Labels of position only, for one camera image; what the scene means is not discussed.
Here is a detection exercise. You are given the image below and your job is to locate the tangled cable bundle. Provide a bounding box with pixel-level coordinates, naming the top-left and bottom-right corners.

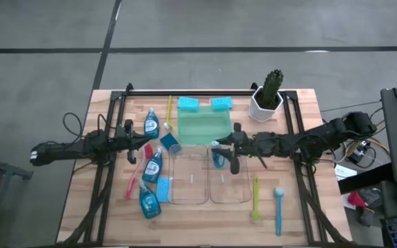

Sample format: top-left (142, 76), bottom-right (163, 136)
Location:
top-left (320, 99), bottom-right (391, 169)

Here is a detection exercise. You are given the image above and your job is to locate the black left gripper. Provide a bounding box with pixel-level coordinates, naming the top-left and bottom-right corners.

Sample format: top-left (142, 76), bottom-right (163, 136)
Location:
top-left (115, 119), bottom-right (154, 165)

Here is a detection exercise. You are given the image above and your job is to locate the black cable loop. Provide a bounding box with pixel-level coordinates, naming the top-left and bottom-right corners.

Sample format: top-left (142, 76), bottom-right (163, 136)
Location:
top-left (62, 112), bottom-right (84, 138)

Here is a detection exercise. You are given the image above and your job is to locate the clear plastic bin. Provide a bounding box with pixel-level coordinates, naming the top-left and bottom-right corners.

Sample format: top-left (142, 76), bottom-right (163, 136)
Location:
top-left (207, 143), bottom-right (253, 204)
top-left (167, 143), bottom-right (210, 205)

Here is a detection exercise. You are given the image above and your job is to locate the light blue sponge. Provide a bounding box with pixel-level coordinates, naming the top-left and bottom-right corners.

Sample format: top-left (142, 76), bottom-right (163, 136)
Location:
top-left (211, 96), bottom-right (234, 112)
top-left (177, 96), bottom-right (201, 112)
top-left (156, 177), bottom-right (170, 203)

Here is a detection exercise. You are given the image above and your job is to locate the lime green dish brush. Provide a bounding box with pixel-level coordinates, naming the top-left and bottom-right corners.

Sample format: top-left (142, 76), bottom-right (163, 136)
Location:
top-left (251, 176), bottom-right (263, 222)

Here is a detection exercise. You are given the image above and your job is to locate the red dish brush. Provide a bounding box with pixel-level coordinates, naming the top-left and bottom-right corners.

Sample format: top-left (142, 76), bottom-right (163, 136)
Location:
top-left (125, 143), bottom-right (154, 200)

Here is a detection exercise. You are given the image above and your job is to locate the blue dish soap bottle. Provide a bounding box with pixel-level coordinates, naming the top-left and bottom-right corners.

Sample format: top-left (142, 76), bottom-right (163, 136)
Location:
top-left (143, 107), bottom-right (161, 140)
top-left (210, 140), bottom-right (227, 169)
top-left (141, 146), bottom-right (164, 185)
top-left (139, 179), bottom-right (162, 220)

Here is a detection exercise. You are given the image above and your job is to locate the red cloth item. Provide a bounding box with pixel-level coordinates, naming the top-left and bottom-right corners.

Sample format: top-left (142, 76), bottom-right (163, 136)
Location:
top-left (346, 191), bottom-right (368, 209)

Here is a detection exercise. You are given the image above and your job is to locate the slim yellow dish brush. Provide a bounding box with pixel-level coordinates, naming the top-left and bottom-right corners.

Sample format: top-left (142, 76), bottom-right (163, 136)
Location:
top-left (163, 95), bottom-right (174, 131)

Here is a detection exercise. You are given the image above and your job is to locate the grey cloth item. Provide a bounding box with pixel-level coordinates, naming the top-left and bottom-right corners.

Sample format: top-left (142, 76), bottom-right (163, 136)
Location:
top-left (360, 187), bottom-right (382, 207)

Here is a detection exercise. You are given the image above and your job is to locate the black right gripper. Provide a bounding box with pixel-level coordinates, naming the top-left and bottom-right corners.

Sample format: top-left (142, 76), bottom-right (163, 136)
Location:
top-left (211, 123), bottom-right (254, 175)

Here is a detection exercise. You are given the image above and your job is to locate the black metal table frame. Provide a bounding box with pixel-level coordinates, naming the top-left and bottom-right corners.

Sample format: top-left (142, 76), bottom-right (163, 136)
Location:
top-left (55, 82), bottom-right (354, 247)

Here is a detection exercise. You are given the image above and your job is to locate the blue electronics box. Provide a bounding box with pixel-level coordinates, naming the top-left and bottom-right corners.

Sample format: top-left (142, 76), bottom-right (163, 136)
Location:
top-left (348, 139), bottom-right (371, 165)

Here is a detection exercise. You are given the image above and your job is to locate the green translucent plastic tray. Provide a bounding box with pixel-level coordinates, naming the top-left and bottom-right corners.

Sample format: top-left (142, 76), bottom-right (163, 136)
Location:
top-left (176, 105), bottom-right (234, 145)

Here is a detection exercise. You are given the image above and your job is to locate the white paper sheet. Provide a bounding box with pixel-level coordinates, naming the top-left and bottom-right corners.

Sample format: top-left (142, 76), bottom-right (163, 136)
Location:
top-left (334, 163), bottom-right (358, 182)

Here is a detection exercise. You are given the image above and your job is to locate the teal dish brush white head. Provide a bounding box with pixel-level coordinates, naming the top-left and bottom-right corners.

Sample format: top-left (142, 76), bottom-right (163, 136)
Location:
top-left (274, 187), bottom-right (285, 237)

